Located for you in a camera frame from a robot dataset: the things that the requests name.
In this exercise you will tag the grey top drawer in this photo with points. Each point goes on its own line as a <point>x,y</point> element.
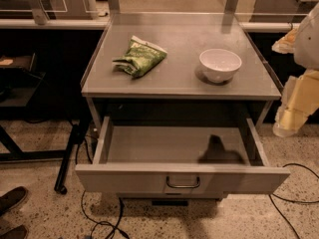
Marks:
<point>166,159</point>

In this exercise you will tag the white bowl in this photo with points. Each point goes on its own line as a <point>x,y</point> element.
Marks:
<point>219,65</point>

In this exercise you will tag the black stand left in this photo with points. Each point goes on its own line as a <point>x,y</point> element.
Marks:
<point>19,83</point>

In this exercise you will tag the grey drawer cabinet table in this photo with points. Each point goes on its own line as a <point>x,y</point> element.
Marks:
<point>176,92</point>

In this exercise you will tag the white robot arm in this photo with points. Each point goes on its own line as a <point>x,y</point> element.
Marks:
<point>311,22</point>

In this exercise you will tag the dark shoe lower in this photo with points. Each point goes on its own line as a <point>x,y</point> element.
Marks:
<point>19,232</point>

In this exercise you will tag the green chip bag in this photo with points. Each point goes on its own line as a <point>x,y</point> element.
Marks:
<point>140,57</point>

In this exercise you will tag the yellow-taped gripper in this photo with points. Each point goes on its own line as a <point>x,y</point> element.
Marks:
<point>308,44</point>

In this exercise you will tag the white horizontal rail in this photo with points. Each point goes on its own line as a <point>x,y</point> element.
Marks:
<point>102,24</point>

